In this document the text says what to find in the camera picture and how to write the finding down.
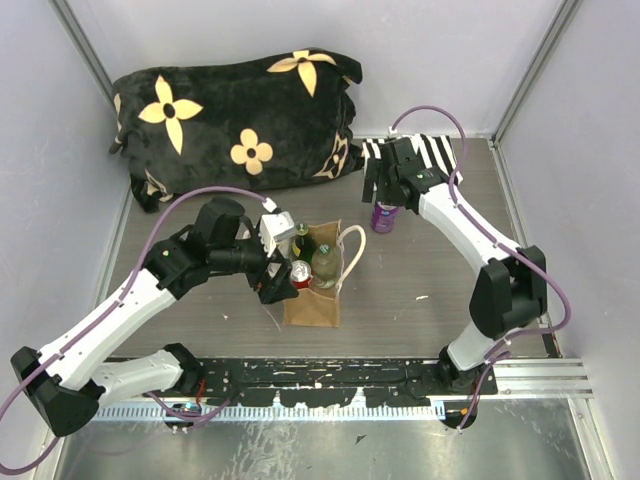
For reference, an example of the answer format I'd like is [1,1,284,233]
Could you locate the aluminium rail frame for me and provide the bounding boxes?
[93,358,592,428]

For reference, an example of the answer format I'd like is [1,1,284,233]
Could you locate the clear glass bottle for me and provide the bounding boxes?
[311,244,340,289]

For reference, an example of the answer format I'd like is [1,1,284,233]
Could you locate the black white striped cloth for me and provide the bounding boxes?
[361,134,457,178]

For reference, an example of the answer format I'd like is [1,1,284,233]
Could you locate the purple soda can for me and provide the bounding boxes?
[370,202,400,234]

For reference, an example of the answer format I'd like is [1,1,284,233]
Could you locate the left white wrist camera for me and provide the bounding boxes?
[259,197,296,259]

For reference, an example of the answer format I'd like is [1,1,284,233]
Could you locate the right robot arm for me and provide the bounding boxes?
[362,137,547,394]

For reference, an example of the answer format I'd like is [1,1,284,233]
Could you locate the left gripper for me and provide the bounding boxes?
[212,227,300,304]

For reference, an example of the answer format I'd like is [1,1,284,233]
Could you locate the red cola can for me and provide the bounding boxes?
[290,260,313,290]

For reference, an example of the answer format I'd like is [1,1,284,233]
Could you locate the green glass bottle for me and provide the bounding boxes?
[292,222,317,264]

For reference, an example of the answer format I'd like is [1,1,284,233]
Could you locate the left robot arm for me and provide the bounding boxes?
[11,196,298,437]

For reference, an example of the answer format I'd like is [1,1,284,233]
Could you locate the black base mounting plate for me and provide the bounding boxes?
[142,355,499,409]

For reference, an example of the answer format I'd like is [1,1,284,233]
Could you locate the black floral plush blanket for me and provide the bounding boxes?
[110,48,363,213]

